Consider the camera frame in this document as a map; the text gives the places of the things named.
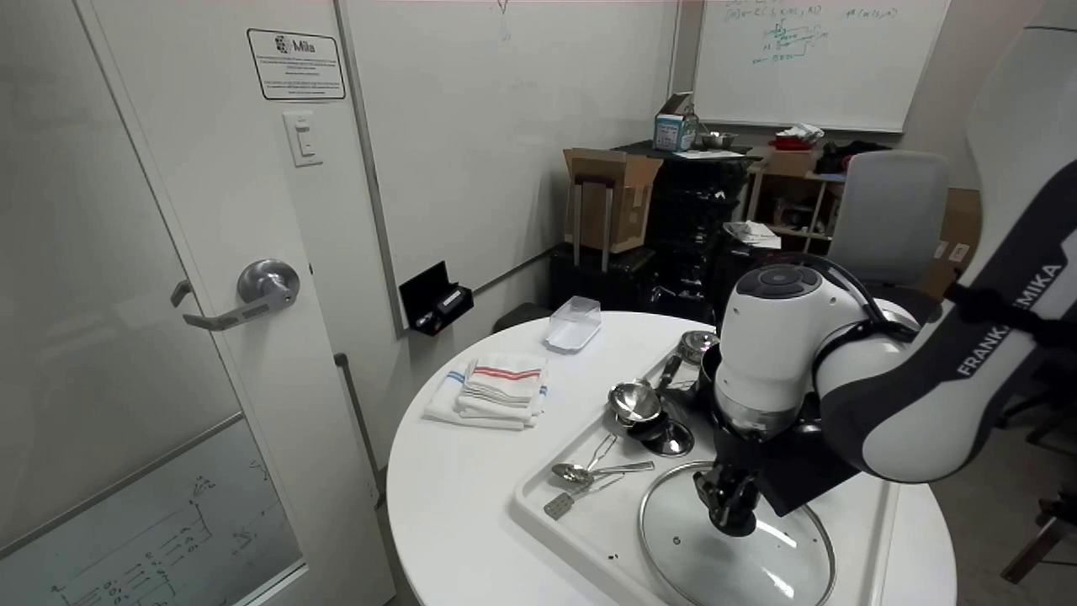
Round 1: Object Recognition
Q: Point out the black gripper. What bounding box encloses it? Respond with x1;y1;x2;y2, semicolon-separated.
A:
692;431;793;537

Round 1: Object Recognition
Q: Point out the glass lid with black knob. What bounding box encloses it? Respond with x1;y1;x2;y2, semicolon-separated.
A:
632;460;842;606

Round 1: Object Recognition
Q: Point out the black ladle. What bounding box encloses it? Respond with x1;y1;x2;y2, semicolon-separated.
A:
625;415;699;460

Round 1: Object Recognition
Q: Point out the flat steel utensil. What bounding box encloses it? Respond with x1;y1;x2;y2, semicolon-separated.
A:
542;455;660;523

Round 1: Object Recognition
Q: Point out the white plastic tray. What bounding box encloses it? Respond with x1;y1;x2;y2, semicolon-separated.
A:
508;352;915;606

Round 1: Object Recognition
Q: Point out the steel ladle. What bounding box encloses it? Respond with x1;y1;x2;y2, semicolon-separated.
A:
605;349;688;431

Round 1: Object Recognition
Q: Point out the small steel spoon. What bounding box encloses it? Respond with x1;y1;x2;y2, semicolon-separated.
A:
544;431;618;493

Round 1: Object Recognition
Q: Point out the white folded towel red stripe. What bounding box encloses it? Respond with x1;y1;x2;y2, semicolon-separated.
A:
420;352;553;433

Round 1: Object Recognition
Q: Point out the black cabinet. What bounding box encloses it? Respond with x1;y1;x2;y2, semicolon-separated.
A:
648;148;755;324

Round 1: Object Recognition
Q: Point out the black chair base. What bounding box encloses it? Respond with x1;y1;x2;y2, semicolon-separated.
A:
1000;484;1077;587

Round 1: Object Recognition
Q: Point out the wooden shelf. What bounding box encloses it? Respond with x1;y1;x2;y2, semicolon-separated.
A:
741;141;851;246

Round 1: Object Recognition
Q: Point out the open cardboard box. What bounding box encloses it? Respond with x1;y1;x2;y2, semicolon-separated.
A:
558;145;666;259

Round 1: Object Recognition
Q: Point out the grey backed office chair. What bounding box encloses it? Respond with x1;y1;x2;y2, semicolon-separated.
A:
825;148;954;297

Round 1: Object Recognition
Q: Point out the tall brown cardboard box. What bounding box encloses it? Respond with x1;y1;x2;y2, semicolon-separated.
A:
936;186;985;297

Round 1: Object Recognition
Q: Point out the black marker holder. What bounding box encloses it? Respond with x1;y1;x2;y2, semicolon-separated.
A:
399;259;478;339

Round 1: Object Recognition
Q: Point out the red item on shelf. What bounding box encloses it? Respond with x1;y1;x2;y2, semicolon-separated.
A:
771;120;830;152

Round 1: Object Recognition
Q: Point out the small blue box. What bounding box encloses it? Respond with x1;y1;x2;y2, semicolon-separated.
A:
649;91;703;153

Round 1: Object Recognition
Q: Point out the white door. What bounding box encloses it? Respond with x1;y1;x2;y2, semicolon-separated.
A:
70;0;399;606

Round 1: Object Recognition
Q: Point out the white printed door sign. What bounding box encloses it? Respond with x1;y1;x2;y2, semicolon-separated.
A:
244;23;350;103

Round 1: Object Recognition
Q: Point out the wall whiteboard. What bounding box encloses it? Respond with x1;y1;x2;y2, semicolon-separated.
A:
690;0;954;138

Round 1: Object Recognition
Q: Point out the silver door handle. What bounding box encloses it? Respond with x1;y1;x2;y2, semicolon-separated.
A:
165;254;304;335

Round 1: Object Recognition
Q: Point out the white light switch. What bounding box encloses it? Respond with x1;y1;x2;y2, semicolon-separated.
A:
278;107;326;170

